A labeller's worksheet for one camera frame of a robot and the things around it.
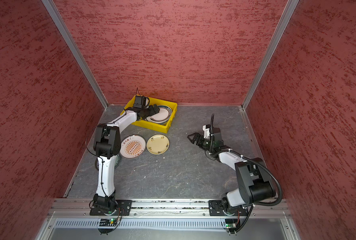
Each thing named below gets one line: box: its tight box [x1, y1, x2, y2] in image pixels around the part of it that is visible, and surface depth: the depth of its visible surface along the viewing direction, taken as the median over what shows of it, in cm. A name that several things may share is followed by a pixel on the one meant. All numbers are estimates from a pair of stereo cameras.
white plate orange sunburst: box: [119, 134, 147, 159], surface depth 97 cm
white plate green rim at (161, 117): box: [145, 105, 173, 124], surface depth 106 cm
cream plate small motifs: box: [146, 134, 170, 155], surface depth 100 cm
